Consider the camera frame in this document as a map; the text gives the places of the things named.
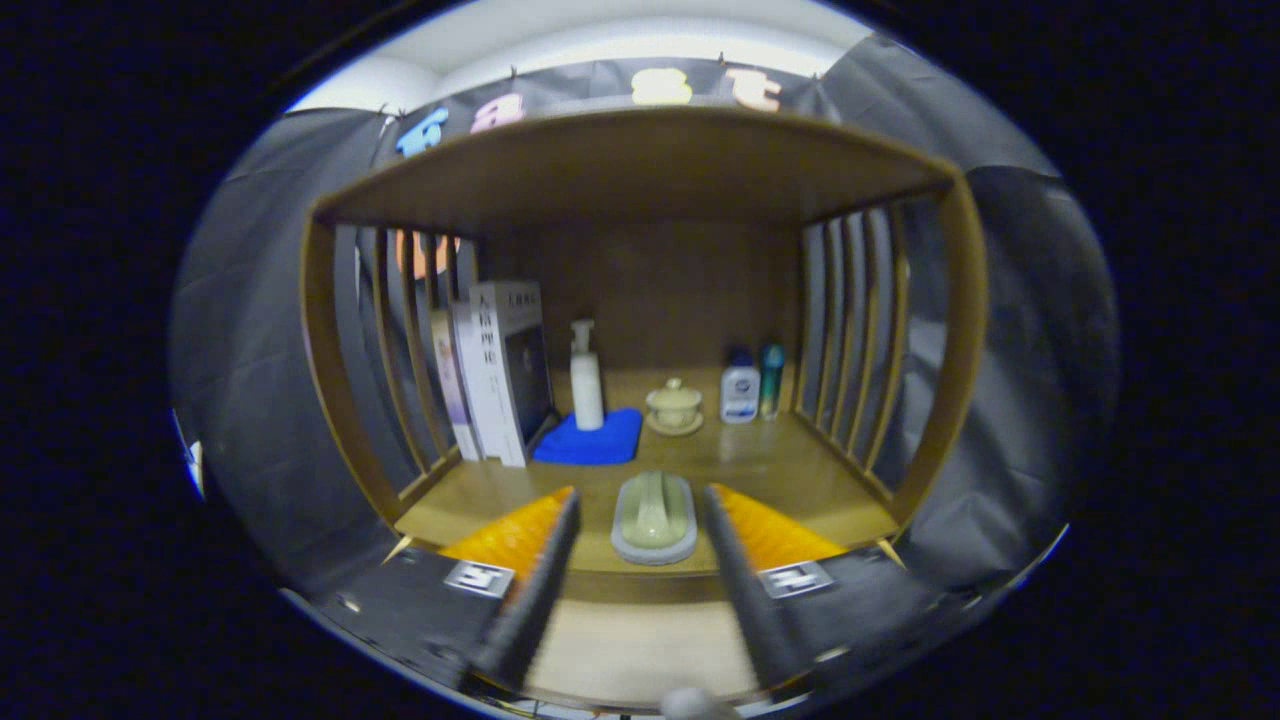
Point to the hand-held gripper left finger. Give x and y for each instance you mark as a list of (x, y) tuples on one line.
[(525, 600)]

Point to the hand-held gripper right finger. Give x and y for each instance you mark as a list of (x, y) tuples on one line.
[(755, 600)]

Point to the wooden drawer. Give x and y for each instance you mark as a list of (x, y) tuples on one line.
[(640, 650)]

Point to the green grey scrub brush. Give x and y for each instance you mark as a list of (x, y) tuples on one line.
[(652, 510)]

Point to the wooden countertop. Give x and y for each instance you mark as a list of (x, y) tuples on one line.
[(780, 480)]

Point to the wooden cabinet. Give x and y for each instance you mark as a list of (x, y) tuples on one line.
[(640, 170)]

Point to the folded blue cloth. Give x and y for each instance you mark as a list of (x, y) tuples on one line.
[(590, 445)]

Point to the white lotion bottle blue cap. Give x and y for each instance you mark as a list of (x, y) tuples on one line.
[(740, 395)]

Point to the beige lidded teacup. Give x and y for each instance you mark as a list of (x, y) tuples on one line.
[(675, 408)]

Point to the teal bottle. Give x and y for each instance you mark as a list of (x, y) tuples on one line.
[(771, 385)]

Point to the plain white book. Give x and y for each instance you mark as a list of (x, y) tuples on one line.
[(472, 390)]

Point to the white pump bottle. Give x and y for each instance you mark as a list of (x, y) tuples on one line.
[(587, 390)]

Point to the thin purple white book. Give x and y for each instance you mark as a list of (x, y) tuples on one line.
[(452, 390)]

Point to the thick white black book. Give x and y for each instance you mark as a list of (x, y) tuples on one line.
[(510, 370)]

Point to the black backdrop cloth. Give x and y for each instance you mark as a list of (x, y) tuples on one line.
[(250, 350)]

